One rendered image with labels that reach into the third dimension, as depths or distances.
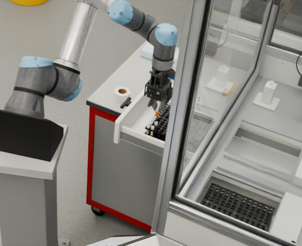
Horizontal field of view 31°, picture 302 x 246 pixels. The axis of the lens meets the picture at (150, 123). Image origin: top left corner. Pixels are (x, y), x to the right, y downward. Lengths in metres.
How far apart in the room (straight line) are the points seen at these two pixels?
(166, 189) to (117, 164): 1.06
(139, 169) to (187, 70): 1.29
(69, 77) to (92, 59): 1.89
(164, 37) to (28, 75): 0.53
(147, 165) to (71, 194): 0.69
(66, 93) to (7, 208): 0.53
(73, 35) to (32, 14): 2.41
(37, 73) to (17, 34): 2.27
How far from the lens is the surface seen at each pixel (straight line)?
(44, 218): 2.31
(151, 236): 1.30
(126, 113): 2.05
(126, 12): 1.82
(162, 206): 1.56
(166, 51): 1.86
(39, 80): 2.05
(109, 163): 2.56
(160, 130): 2.03
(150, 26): 1.90
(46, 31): 4.34
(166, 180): 1.48
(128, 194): 2.64
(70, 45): 2.16
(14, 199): 2.27
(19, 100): 2.03
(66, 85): 2.14
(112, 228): 2.86
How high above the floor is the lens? 2.21
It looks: 39 degrees down
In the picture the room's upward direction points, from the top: 7 degrees clockwise
